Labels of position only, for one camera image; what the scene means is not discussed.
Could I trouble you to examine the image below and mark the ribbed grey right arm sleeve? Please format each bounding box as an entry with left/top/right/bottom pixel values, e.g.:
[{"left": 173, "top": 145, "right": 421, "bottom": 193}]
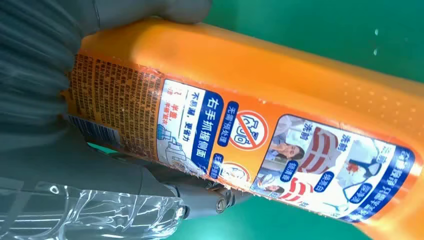
[{"left": 0, "top": 0, "right": 82, "bottom": 150}]

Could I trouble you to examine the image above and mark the clear plastic wrist cover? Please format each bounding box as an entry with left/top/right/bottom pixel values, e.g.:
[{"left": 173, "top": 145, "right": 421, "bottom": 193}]
[{"left": 0, "top": 177, "right": 187, "bottom": 240}]

